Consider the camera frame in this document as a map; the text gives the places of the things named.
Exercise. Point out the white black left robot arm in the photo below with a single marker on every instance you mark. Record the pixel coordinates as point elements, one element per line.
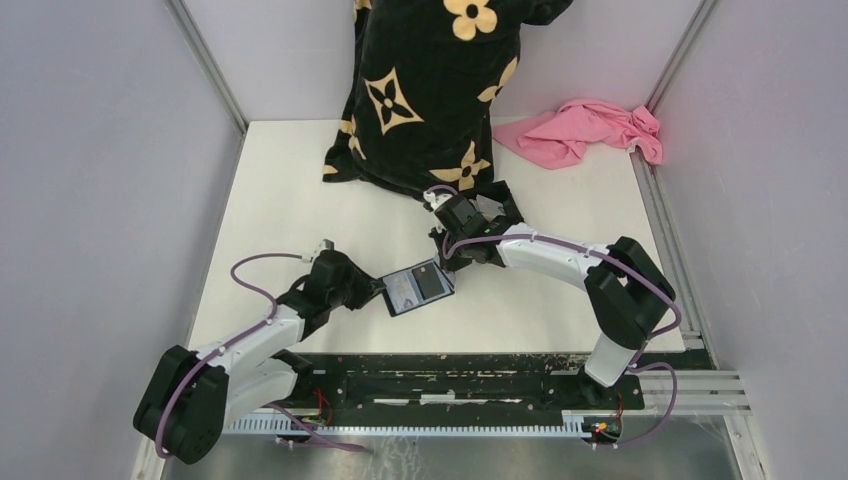
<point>194,394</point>

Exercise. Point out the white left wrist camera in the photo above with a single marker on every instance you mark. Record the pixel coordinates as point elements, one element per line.
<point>324,245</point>

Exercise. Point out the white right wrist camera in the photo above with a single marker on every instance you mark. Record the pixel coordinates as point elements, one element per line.
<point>434,200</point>

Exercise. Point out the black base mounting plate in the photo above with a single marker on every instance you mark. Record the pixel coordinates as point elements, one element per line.
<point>454,390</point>

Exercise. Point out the pink cloth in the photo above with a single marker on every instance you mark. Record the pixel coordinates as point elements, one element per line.
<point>559,139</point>

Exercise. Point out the black leather card holder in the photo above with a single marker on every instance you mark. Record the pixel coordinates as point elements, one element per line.
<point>448,279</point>

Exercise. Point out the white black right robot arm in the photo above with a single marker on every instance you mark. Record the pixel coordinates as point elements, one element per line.
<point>628,293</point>

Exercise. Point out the dark grey credit card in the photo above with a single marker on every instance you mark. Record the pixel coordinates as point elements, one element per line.
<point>429,281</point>

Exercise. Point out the black floral blanket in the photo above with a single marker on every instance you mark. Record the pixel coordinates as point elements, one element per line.
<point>425,77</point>

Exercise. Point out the stack of cards in bin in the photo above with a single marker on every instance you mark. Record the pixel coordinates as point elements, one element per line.
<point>489,208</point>

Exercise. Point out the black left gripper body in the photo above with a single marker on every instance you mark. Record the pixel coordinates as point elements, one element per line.
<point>354,292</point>

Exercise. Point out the white slotted cable duct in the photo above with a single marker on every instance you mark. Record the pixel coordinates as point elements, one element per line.
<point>270,422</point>

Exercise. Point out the black plastic bin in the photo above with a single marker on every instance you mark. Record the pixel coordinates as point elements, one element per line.
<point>498,191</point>

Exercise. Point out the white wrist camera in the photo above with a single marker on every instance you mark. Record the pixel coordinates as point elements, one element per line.
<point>434,200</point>
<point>324,245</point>

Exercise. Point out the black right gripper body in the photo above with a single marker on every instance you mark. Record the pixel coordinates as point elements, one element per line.
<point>458,256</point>

